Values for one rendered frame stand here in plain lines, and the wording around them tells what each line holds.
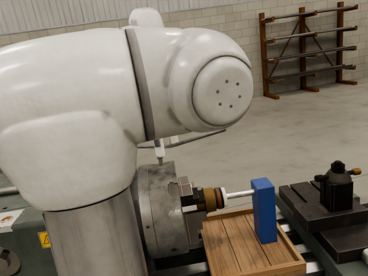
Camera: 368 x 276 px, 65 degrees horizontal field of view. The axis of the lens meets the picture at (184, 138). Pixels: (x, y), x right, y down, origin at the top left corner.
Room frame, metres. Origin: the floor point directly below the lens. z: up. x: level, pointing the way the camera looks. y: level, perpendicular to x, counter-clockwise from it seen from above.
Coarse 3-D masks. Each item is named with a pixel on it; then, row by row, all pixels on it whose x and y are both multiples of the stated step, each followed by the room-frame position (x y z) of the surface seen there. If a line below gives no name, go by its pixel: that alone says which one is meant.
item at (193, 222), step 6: (204, 210) 0.87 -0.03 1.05; (186, 216) 0.86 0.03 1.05; (192, 216) 0.86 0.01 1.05; (198, 216) 0.86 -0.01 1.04; (204, 216) 0.86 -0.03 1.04; (186, 222) 0.85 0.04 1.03; (192, 222) 0.85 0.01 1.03; (198, 222) 0.85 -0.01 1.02; (186, 228) 0.85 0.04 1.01; (192, 228) 0.85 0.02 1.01; (198, 228) 0.85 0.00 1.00; (192, 234) 0.84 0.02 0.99; (192, 240) 0.83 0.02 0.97; (198, 240) 0.83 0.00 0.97
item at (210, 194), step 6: (204, 192) 0.88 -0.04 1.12; (210, 192) 0.88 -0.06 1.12; (216, 192) 0.88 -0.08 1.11; (210, 198) 0.86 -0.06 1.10; (216, 198) 0.87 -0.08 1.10; (222, 198) 0.86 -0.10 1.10; (198, 204) 0.86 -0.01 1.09; (204, 204) 0.86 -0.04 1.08; (210, 204) 0.85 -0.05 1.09; (216, 204) 0.86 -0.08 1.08; (222, 204) 0.86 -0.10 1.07; (198, 210) 0.87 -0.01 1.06; (210, 210) 0.86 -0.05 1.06; (216, 210) 0.87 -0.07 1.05
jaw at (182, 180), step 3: (177, 177) 1.02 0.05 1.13; (180, 177) 1.01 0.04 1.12; (183, 177) 1.01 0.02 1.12; (186, 177) 1.01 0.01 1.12; (177, 180) 1.00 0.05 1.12; (180, 180) 1.00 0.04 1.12; (183, 180) 1.00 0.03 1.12; (186, 180) 0.99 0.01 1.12; (180, 183) 0.98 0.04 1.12; (183, 183) 0.98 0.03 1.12; (186, 183) 0.97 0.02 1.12; (192, 183) 0.97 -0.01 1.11; (192, 186) 0.95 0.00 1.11; (198, 186) 0.95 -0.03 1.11; (198, 189) 0.93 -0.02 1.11
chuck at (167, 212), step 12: (156, 168) 0.87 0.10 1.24; (168, 168) 0.86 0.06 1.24; (156, 180) 0.82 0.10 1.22; (168, 180) 0.81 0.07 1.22; (156, 192) 0.78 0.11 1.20; (168, 192) 0.78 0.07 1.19; (156, 204) 0.76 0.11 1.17; (168, 204) 0.76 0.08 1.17; (180, 204) 0.76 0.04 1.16; (156, 216) 0.74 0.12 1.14; (168, 216) 0.74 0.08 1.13; (180, 216) 0.74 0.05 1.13; (156, 228) 0.73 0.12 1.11; (168, 228) 0.73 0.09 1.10; (180, 228) 0.73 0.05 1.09; (168, 240) 0.73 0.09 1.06; (180, 240) 0.74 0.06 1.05; (168, 252) 0.75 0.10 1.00; (180, 252) 0.77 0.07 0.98
